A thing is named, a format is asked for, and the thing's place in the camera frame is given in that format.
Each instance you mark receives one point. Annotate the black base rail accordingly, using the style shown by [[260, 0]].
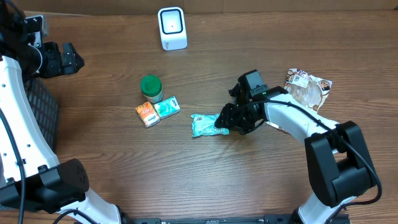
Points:
[[217, 221]]

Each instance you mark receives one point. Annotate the green lidded jar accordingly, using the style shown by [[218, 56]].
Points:
[[151, 88]]

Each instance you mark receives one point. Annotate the white barcode scanner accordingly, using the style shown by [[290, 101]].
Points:
[[172, 28]]

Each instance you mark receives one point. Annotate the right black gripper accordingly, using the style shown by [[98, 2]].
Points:
[[231, 121]]

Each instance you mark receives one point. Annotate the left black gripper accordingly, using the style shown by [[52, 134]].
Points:
[[56, 69]]

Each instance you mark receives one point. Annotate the beige plastic pouch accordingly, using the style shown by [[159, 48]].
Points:
[[304, 90]]

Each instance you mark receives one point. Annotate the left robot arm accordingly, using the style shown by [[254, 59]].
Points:
[[32, 177]]

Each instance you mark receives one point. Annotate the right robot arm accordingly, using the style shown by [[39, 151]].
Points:
[[340, 168]]

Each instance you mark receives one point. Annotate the orange snack packet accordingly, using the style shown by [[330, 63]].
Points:
[[148, 114]]

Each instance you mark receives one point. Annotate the green white small box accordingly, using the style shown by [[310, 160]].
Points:
[[167, 108]]

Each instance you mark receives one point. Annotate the teal packet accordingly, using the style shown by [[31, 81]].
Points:
[[204, 125]]

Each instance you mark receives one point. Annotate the grey plastic mesh basket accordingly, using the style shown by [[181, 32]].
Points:
[[45, 109]]

